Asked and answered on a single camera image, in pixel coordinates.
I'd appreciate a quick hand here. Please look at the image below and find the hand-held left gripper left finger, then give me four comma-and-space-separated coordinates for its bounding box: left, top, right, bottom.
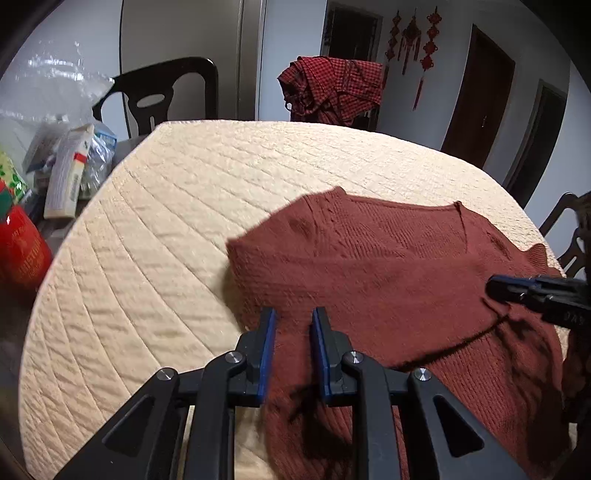
55, 307, 278, 480

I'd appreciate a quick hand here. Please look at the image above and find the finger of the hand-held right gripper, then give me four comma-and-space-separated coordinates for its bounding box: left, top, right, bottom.
486, 274, 548, 307

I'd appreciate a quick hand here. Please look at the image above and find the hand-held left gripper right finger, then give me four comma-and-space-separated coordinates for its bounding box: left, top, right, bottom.
310, 307, 530, 480

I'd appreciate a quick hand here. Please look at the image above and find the rust red knit sweater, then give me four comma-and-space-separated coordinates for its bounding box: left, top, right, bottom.
225, 186, 573, 480

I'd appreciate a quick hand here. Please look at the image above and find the dark carved chair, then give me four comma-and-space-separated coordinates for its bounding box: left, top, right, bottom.
539, 191, 591, 278

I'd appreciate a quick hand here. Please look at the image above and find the dark grey door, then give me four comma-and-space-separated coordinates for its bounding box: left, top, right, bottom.
502, 79, 568, 209

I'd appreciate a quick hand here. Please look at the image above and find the cream quilted table cover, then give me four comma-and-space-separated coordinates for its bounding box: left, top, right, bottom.
21, 120, 578, 480

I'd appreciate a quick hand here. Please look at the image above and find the dark brown door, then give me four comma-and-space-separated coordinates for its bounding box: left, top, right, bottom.
440, 25, 516, 169

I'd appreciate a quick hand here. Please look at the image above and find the long red hanging knot ornament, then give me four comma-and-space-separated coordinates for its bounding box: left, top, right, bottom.
412, 6, 443, 112

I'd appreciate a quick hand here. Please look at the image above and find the red checkered shirt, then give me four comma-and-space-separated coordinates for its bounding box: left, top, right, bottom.
277, 55, 385, 127

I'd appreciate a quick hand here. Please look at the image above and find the red canister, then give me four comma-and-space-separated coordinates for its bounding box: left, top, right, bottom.
0, 203, 54, 288

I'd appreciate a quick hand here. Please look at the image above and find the white box with red stripe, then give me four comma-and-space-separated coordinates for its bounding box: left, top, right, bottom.
43, 124, 96, 220

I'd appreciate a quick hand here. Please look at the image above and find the black chair with cutout back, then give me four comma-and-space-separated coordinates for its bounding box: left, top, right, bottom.
91, 56, 219, 139

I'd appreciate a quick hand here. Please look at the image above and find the dark doorway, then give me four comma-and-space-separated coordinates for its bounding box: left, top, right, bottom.
320, 0, 384, 132

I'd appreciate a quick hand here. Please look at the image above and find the green printed box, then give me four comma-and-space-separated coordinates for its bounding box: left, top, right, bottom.
0, 151, 29, 205

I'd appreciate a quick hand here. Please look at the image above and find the grey wardrobe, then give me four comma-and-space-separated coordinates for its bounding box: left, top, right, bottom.
119, 0, 267, 136

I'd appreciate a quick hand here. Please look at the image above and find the clear plastic bag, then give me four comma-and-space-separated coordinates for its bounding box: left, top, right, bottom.
0, 39, 116, 185

